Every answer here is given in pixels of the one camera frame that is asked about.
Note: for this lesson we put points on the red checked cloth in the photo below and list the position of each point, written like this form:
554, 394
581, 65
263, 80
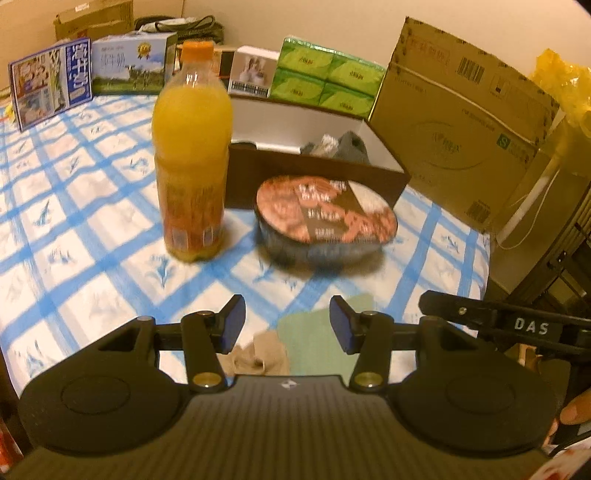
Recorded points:
10, 453

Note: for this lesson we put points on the black instant rice bowl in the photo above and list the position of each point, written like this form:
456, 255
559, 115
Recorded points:
317, 221

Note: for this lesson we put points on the green tissue pack bundle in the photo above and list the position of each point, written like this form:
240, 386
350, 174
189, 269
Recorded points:
314, 75

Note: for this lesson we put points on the small white product box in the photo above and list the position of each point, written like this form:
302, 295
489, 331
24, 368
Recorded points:
252, 71

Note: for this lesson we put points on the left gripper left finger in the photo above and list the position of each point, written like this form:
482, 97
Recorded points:
204, 335

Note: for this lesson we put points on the stacked orange snack boxes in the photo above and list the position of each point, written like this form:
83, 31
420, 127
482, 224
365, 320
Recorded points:
222, 62

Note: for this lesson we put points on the brown cardboard box at back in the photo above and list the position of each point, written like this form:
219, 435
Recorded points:
95, 20

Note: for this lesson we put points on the yellow plastic bag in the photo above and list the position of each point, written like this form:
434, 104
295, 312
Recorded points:
568, 84

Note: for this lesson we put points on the large cardboard box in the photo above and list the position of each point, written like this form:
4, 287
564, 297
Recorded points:
466, 125

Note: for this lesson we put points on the beige stocking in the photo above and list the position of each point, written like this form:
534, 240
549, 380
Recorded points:
266, 355

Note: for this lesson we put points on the brown open storage box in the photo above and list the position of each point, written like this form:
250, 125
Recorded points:
273, 138

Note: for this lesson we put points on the blue checked bed sheet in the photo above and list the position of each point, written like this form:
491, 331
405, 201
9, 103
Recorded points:
82, 250

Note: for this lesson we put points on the green microfibre cloth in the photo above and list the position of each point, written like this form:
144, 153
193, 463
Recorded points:
312, 348

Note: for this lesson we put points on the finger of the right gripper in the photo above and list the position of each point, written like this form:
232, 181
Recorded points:
482, 315

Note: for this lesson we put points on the crinkled clear plastic bag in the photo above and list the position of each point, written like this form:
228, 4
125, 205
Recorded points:
327, 147

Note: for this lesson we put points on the blue milk carton box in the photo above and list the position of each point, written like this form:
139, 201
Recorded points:
51, 81

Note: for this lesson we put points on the person's right hand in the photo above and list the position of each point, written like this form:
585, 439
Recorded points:
557, 392

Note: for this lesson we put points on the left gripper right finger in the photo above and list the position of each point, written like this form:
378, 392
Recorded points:
368, 334

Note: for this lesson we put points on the orange juice bottle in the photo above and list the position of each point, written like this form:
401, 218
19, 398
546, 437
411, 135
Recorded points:
191, 131

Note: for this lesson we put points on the milk box with cow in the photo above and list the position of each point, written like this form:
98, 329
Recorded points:
134, 63

